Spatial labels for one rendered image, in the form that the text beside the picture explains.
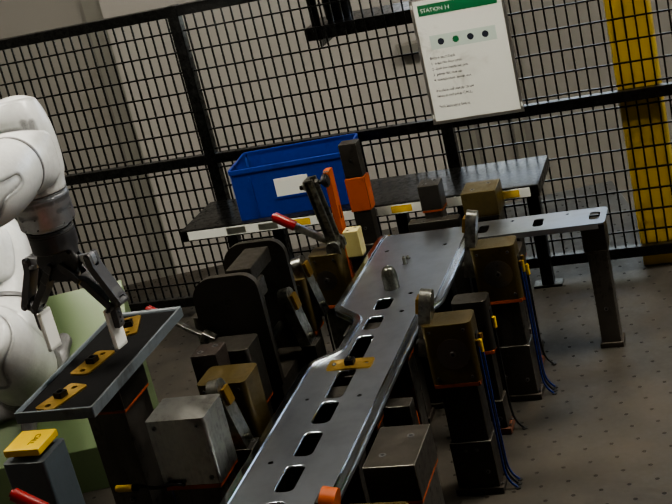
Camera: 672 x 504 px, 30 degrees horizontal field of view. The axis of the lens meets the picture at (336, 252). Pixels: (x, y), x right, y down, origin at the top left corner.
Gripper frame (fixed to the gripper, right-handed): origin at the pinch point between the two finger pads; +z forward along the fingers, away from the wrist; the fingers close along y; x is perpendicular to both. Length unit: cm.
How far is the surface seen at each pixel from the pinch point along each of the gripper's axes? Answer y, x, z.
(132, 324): -0.8, 13.6, 3.6
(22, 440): 4.3, -24.6, 4.1
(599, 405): 62, 68, 50
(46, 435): 7.6, -23.1, 4.1
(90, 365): 0.5, -1.3, 3.8
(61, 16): -171, 236, -22
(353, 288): 17, 63, 20
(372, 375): 36.8, 25.2, 20.1
